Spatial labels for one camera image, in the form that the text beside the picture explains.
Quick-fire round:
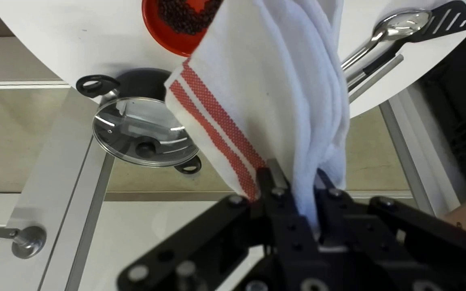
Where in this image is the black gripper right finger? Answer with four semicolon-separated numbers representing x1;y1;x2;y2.
315;169;350;240

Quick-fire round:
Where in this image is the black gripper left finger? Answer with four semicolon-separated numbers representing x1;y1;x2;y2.
256;157;302;219

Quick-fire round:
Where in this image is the white towel with red stripes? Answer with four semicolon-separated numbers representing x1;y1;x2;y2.
166;0;352;230

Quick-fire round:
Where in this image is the glass pan lid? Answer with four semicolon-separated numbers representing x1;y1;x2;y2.
91;96;197;169

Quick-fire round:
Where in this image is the silver metal spoon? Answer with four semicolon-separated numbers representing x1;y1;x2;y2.
341;9;436;73

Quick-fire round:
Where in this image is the red bowl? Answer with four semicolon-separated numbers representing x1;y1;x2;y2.
142;0;227;59

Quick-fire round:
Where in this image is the pot lid with black knob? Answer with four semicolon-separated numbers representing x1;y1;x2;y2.
75;69;205;177

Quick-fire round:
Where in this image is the white door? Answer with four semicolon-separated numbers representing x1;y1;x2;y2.
0;88;117;291

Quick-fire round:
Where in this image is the black slotted spatula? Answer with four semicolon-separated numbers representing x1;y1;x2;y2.
345;0;466;86

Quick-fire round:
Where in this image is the aluminium frame post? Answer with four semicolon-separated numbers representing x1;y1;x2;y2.
378;80;466;219

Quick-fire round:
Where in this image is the metal door handle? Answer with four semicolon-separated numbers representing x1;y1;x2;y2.
0;225;49;261

